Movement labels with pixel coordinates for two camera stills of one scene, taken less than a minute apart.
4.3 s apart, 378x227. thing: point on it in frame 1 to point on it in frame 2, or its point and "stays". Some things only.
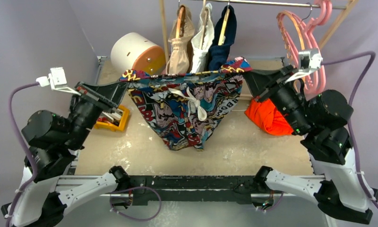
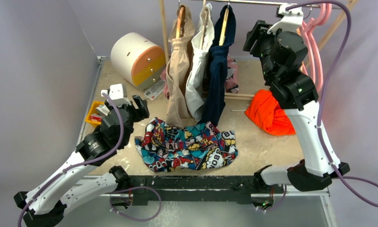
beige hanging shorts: (182, 30) stays
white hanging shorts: (202, 40) stays
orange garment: (265, 113) stays
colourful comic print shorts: (186, 108) to (201, 146)
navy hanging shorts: (219, 54) stays
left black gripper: (108, 96) to (140, 113)
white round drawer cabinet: (131, 51) stays
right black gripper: (270, 86) to (253, 37)
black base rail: (232, 188) stays
